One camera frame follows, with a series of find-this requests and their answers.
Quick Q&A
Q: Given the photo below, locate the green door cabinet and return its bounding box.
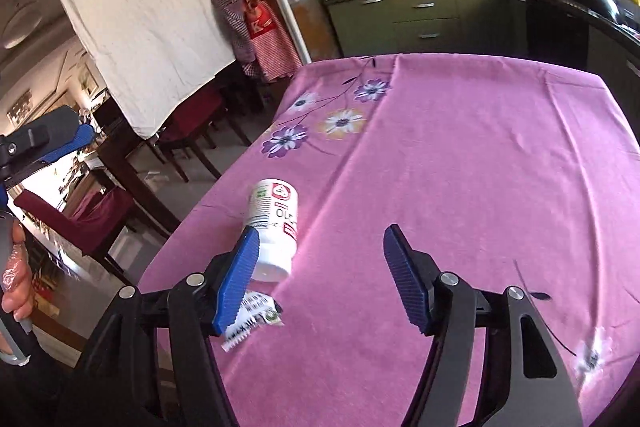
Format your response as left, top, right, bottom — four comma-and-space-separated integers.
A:
525, 0, 640, 120

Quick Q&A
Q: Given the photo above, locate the white hanging cloth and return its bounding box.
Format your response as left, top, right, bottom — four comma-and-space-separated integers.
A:
41, 0, 239, 140

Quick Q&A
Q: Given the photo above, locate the large black wok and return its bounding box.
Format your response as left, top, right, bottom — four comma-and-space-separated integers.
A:
570, 0, 624, 24

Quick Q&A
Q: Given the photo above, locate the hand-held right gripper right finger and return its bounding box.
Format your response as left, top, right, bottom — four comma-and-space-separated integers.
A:
383, 223, 586, 427

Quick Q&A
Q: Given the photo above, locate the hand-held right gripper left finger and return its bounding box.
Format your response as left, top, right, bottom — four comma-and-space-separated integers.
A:
75, 226, 261, 427

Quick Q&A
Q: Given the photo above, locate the person's left hand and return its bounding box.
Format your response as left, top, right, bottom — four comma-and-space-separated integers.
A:
0, 223, 35, 355

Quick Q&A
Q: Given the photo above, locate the dark wooden table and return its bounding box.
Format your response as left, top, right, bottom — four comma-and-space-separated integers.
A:
92, 97, 182, 235

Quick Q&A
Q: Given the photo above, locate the pink floral tablecloth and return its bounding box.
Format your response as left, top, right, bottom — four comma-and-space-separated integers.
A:
137, 53, 640, 427

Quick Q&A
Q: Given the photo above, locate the white green sachet wrapper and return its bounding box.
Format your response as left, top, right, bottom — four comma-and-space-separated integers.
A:
221, 291, 285, 352

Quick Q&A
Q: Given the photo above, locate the green drawer cabinet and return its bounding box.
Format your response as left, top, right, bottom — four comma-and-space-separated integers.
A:
322, 0, 527, 58

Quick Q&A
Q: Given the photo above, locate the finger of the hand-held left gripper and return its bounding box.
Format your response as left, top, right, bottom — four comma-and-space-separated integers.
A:
10, 106, 96, 172

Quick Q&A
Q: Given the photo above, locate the round ceiling light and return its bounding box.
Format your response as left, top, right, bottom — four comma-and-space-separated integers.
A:
0, 2, 44, 50

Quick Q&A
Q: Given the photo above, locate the white plastic pill bottle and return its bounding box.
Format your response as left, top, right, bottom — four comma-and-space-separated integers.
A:
241, 178, 300, 283

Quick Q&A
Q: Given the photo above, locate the red checkered apron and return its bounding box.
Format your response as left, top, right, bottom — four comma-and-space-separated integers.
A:
200, 0, 304, 82

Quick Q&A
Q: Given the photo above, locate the red upholstered chair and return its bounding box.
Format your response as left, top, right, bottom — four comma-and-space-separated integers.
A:
12, 187, 167, 288
157, 82, 252, 184

